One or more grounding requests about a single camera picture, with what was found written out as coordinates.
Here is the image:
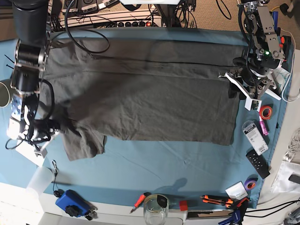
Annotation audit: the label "white rolled paper tube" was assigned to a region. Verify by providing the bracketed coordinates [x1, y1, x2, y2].
[270, 74, 277, 90]

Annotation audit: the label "pink glue tube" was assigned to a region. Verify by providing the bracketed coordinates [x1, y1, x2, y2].
[259, 116, 269, 136]

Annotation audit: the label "black lanyard with clip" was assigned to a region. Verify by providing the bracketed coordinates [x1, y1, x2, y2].
[51, 159, 64, 198]

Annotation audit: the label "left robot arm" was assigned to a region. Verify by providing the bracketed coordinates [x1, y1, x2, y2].
[223, 0, 285, 111]

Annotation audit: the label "purple tape roll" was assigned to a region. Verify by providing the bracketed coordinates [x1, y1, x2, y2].
[244, 178, 258, 191]

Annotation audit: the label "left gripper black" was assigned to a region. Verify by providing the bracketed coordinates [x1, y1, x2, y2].
[218, 57, 283, 111]

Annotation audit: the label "orange black clamp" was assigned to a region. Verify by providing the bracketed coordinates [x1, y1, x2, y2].
[279, 35, 292, 62]

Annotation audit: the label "orange black utility knife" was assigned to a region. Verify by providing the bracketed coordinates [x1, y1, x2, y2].
[200, 195, 233, 208]

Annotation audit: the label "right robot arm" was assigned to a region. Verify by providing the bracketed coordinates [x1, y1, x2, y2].
[7, 0, 80, 153]

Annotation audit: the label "small red cube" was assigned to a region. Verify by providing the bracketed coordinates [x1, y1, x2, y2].
[179, 200, 188, 211]

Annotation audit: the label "dark grey T-shirt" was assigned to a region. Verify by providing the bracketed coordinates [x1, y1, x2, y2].
[44, 39, 244, 161]

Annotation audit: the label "black power strip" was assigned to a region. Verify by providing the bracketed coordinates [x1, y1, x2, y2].
[117, 19, 162, 27]

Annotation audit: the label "black remote control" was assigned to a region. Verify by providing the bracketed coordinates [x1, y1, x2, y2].
[246, 149, 270, 179]

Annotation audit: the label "translucent plastic cup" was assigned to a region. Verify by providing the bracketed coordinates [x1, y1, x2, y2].
[26, 167, 54, 199]

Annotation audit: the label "red handled screwdriver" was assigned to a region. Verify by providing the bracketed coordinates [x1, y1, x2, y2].
[130, 192, 151, 214]

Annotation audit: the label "blue clamp at corner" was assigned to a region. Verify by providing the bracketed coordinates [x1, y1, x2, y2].
[271, 11, 281, 36]

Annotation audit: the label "blue black bar clamp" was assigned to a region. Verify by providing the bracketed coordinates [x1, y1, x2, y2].
[218, 197, 250, 225]

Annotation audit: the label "white small card box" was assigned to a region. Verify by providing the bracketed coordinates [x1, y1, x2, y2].
[225, 181, 248, 200]

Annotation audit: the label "white paper card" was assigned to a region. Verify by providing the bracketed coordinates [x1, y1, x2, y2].
[15, 142, 47, 167]

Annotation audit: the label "red tape roll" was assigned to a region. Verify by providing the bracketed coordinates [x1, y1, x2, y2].
[259, 105, 273, 120]

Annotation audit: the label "blue box with knob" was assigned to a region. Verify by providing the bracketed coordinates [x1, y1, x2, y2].
[55, 190, 90, 218]

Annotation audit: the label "white power cable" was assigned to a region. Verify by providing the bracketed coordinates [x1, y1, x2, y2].
[280, 28, 300, 103]

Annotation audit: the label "clear plastic bit case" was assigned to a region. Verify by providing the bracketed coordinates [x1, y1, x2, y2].
[242, 120, 269, 156]

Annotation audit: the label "blue table cloth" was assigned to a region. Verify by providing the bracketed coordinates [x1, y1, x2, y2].
[0, 27, 293, 209]

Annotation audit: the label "keys with padlock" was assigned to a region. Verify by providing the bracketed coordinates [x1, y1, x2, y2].
[84, 207, 97, 221]

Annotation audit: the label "clear drinking glass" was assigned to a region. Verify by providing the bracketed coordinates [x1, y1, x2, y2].
[143, 194, 169, 225]

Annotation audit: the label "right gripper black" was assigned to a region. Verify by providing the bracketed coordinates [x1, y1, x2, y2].
[14, 117, 70, 158]

